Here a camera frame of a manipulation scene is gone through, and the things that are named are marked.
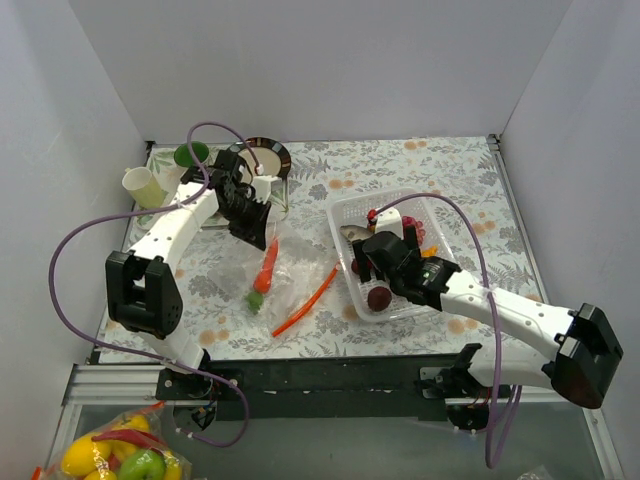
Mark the pale yellow cup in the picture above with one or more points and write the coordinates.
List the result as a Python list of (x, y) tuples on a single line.
[(143, 187)]

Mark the white plastic basket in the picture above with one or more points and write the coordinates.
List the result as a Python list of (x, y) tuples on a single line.
[(353, 210)]

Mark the fake orange carrot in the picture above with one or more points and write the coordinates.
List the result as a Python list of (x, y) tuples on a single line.
[(263, 280)]

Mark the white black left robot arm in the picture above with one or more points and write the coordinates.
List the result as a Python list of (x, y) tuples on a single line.
[(142, 293)]

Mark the fake pink grape bunch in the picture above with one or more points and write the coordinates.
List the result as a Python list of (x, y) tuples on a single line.
[(408, 221)]

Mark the dark striped rim plate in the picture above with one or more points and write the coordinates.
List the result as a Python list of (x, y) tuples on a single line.
[(272, 155)]

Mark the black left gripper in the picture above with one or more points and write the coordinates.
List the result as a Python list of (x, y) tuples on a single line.
[(248, 215)]

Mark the fake orange segments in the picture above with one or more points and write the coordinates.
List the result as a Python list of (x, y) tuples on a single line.
[(429, 251)]

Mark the clear plastic wrapper corner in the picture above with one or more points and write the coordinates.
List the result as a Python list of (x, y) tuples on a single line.
[(537, 473)]

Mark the aluminium frame rail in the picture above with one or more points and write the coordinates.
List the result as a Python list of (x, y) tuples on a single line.
[(104, 384)]

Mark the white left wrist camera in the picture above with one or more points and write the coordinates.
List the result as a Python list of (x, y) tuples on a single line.
[(262, 186)]

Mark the clear zip top bag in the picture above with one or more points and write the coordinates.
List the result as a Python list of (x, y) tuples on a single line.
[(302, 274)]

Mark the green inside cat mug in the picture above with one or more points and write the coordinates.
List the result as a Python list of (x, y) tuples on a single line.
[(184, 155)]

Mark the floral table mat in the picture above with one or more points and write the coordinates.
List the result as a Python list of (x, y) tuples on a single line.
[(472, 208)]

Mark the floral serving tray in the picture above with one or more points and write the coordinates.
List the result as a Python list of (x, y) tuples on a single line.
[(160, 162)]

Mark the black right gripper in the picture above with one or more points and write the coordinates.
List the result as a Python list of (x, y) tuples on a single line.
[(382, 261)]

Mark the bag of fake fruit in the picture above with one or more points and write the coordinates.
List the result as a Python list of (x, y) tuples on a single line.
[(130, 446)]

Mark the fake silver fish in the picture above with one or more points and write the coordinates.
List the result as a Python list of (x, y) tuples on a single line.
[(354, 233)]

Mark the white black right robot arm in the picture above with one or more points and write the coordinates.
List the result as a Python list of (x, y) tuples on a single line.
[(575, 352)]

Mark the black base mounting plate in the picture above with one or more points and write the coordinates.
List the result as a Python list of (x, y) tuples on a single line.
[(341, 387)]

